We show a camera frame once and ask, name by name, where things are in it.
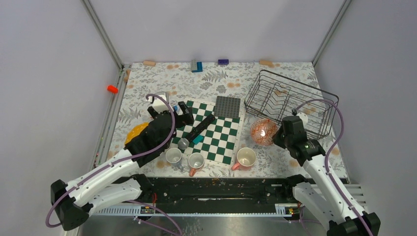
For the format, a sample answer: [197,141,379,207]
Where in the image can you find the yellow orange plate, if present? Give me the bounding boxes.
[124,122,149,145]

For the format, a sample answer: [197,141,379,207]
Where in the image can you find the blue grey cup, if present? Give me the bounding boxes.
[165,148,184,172]

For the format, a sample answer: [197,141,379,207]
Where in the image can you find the blue white patterned bowl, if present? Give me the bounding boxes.
[250,118,278,146]

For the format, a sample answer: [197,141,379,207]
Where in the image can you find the large pink mug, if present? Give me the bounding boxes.
[231,147,257,171]

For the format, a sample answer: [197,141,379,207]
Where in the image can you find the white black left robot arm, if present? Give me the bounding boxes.
[45,101,194,231]

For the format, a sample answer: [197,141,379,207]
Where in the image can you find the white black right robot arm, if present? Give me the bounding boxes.
[273,116,381,236]

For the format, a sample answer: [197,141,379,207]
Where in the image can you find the black glitter microphone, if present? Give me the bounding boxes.
[178,114,215,150]

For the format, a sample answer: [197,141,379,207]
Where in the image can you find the teal block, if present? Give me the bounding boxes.
[192,135,204,145]

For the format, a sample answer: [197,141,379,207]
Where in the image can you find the floral table mat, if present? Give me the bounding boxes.
[103,61,350,179]

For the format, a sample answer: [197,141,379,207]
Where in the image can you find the grey lego baseplate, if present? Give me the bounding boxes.
[213,96,241,118]

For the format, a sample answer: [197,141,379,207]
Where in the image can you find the grey blue lego bricks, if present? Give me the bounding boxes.
[190,59,203,73]

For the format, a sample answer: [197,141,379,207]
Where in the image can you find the green white chessboard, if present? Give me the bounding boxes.
[170,98,245,167]

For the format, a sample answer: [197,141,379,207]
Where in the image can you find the purple lego brick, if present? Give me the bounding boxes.
[217,59,229,65]

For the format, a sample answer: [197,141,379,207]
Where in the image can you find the orange red cylinder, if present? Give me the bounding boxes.
[107,85,119,94]

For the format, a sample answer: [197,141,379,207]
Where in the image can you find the left wooden block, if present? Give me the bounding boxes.
[143,60,156,67]

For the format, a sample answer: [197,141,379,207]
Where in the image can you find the wooden block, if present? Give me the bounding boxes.
[143,60,156,67]
[259,60,275,68]

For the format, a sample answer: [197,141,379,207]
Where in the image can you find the right wooden block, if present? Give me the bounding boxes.
[259,60,275,68]

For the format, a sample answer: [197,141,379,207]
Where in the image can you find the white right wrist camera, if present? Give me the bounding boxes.
[296,112,309,125]

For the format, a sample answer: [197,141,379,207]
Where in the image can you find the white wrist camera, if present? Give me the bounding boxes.
[296,112,309,125]
[149,92,169,113]

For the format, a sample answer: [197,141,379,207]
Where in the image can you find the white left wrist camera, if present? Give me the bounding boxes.
[149,92,169,113]

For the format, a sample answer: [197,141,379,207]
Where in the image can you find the black wire dish rack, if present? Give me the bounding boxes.
[243,69,339,140]

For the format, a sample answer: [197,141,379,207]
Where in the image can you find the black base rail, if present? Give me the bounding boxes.
[89,174,349,216]

